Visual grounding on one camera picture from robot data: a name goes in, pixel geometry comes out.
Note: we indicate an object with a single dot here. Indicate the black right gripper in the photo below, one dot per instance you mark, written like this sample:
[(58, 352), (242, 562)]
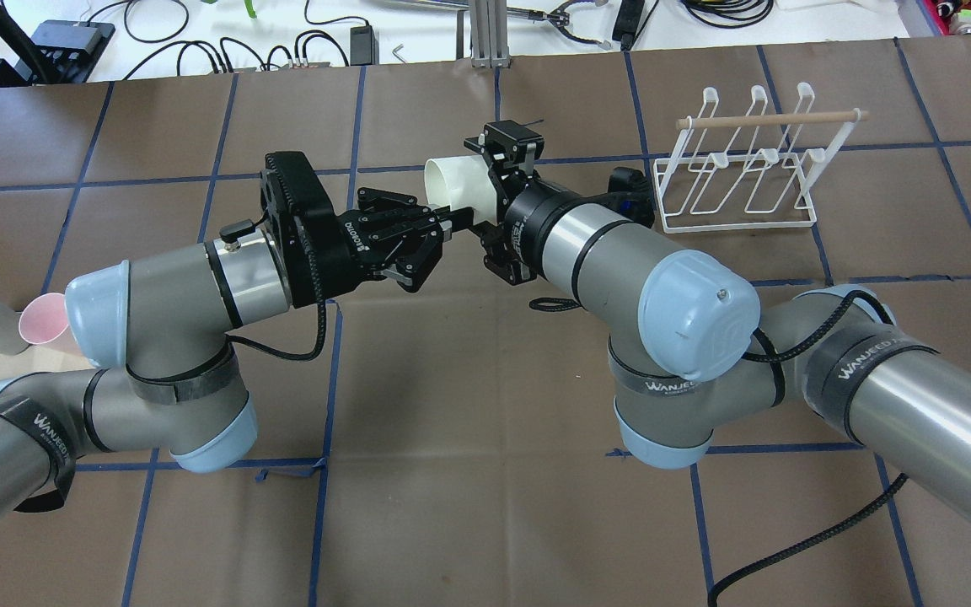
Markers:
[(529, 226)]

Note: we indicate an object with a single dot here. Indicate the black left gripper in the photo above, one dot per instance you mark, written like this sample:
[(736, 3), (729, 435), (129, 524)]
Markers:
[(323, 253)]

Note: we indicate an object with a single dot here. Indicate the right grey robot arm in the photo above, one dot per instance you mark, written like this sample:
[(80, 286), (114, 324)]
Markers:
[(691, 349)]

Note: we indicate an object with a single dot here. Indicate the aluminium frame post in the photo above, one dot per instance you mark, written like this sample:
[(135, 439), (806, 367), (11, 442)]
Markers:
[(489, 42)]

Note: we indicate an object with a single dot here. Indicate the black power adapter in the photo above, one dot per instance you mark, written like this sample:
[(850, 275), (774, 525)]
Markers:
[(363, 49)]

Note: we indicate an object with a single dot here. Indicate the white plastic cup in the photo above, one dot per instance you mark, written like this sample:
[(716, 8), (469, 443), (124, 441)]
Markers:
[(459, 182)]

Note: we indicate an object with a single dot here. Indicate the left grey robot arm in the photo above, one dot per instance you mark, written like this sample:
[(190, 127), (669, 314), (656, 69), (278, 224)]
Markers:
[(160, 333)]

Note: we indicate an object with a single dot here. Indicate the white wire cup rack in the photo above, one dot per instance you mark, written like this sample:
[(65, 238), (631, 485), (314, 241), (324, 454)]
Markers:
[(751, 171)]

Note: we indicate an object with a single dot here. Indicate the cream rectangular tray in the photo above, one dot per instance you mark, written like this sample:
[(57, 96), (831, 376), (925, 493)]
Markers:
[(38, 359)]

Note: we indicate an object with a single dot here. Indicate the pink plastic cup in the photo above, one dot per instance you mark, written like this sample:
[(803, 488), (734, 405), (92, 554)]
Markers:
[(44, 322)]

